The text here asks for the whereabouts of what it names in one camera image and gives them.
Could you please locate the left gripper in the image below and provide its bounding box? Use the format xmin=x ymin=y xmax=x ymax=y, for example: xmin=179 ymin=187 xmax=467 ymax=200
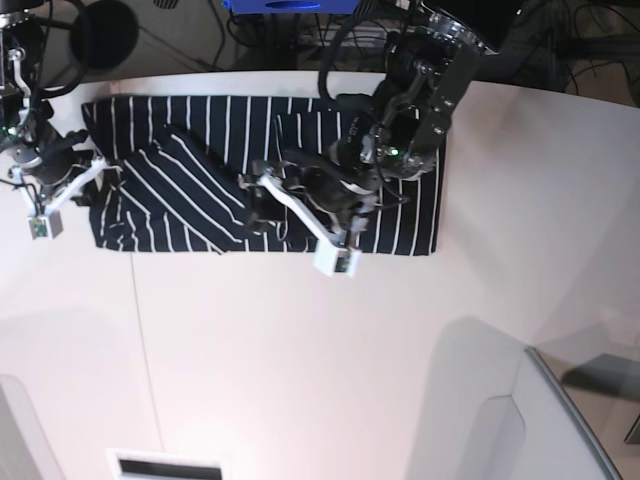
xmin=294 ymin=166 xmax=381 ymax=225

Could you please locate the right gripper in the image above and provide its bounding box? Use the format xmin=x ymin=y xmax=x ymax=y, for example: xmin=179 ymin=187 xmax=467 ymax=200
xmin=27 ymin=142 xmax=88 ymax=186

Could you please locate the navy white striped t-shirt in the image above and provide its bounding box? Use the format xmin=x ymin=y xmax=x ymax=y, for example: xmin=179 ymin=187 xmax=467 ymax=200
xmin=80 ymin=93 xmax=449 ymax=259

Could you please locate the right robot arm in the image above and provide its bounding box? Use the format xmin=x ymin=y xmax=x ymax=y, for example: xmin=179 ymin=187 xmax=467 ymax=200
xmin=1 ymin=1 xmax=92 ymax=188

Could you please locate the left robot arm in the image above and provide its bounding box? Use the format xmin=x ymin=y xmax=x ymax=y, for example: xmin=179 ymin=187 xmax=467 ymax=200
xmin=288 ymin=1 xmax=522 ymax=231

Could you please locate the black round stool seat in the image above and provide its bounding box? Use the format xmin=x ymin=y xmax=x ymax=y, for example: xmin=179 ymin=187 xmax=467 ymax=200
xmin=86 ymin=0 xmax=139 ymax=74

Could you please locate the white power strip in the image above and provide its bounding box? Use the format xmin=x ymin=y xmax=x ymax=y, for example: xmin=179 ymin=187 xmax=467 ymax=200
xmin=317 ymin=25 xmax=389 ymax=49

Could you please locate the blue box under table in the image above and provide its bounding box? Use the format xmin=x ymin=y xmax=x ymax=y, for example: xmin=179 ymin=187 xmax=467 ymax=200
xmin=222 ymin=0 xmax=359 ymax=15

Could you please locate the white panel right front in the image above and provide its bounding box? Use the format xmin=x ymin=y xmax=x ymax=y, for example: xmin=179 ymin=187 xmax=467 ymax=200
xmin=404 ymin=317 xmax=622 ymax=479

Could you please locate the white panel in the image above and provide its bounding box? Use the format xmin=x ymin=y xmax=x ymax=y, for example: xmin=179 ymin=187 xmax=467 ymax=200
xmin=1 ymin=374 xmax=65 ymax=479
xmin=404 ymin=317 xmax=622 ymax=479

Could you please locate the white panel left front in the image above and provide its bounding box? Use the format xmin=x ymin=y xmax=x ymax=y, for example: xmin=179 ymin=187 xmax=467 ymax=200
xmin=1 ymin=374 xmax=65 ymax=479

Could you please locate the white slotted tray front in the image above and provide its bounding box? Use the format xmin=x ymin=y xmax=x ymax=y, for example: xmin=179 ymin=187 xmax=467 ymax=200
xmin=106 ymin=448 xmax=228 ymax=480

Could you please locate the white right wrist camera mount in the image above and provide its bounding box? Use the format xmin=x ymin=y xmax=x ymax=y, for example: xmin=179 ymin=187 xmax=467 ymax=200
xmin=7 ymin=155 xmax=121 ymax=240

